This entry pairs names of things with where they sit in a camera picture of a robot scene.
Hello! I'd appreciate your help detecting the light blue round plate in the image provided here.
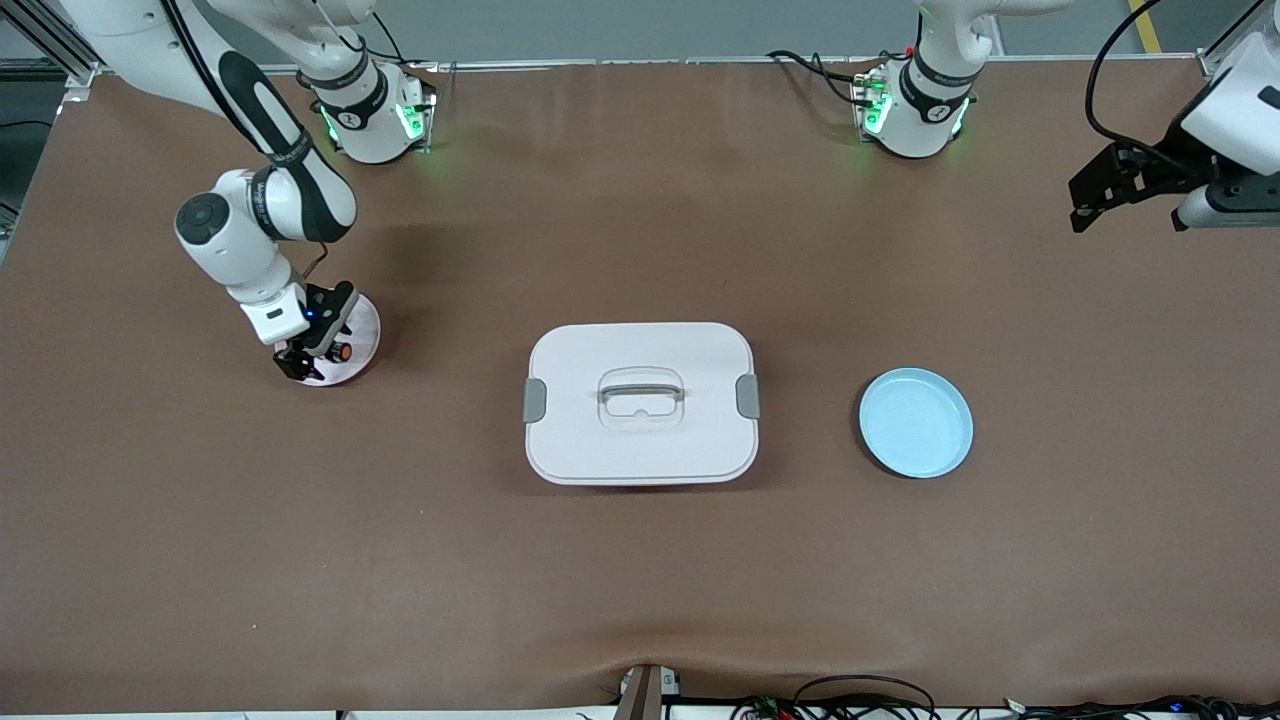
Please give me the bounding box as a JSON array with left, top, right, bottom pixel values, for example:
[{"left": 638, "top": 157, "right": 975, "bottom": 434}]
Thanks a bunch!
[{"left": 858, "top": 367, "right": 975, "bottom": 480}]

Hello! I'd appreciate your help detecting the grey box lid handle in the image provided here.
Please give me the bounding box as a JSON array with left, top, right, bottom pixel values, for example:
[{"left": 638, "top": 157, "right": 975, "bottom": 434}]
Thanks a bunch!
[{"left": 598, "top": 381, "right": 686, "bottom": 406}]

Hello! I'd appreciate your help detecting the brown table mat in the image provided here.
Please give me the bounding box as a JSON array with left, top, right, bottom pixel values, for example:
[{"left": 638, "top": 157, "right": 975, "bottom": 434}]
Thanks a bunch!
[{"left": 0, "top": 55, "right": 1280, "bottom": 716}]

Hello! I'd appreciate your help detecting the black base cable bundle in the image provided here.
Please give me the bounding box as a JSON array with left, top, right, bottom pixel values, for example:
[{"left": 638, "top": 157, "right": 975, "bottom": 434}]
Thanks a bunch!
[
  {"left": 368, "top": 10, "right": 441, "bottom": 73},
  {"left": 767, "top": 48, "right": 873, "bottom": 107}
]

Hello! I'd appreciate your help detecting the black looped cable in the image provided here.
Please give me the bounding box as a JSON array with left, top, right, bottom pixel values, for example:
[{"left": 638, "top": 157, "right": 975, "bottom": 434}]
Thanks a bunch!
[{"left": 793, "top": 675, "right": 938, "bottom": 720}]

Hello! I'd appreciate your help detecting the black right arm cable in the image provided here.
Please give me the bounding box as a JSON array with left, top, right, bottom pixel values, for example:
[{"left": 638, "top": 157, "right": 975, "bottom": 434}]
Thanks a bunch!
[{"left": 160, "top": 0, "right": 333, "bottom": 289}]

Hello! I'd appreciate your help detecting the pink round plate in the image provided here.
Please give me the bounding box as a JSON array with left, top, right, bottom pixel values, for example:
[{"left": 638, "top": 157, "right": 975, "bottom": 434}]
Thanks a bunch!
[{"left": 300, "top": 290, "right": 382, "bottom": 388}]

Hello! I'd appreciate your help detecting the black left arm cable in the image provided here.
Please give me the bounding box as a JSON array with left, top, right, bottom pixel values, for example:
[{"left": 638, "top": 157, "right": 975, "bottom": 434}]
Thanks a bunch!
[{"left": 1086, "top": 0, "right": 1167, "bottom": 153}]

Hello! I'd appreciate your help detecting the white lidded storage box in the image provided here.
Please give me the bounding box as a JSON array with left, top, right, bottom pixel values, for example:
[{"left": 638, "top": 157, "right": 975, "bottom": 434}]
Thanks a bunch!
[{"left": 524, "top": 321, "right": 761, "bottom": 488}]

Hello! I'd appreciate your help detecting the aluminium frame profile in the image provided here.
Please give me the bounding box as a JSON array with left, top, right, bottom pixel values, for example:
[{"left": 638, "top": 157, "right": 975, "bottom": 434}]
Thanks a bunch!
[
  {"left": 0, "top": 0, "right": 106, "bottom": 101},
  {"left": 1200, "top": 0, "right": 1267, "bottom": 78}
]

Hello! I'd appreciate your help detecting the silver table edge rail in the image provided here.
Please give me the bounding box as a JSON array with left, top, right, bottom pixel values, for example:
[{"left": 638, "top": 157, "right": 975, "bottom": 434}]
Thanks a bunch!
[{"left": 95, "top": 56, "right": 1201, "bottom": 77}]

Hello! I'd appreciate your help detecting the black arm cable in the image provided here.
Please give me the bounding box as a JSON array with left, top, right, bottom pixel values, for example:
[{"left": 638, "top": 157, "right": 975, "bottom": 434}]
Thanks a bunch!
[
  {"left": 160, "top": 0, "right": 333, "bottom": 289},
  {"left": 1086, "top": 0, "right": 1167, "bottom": 153}
]

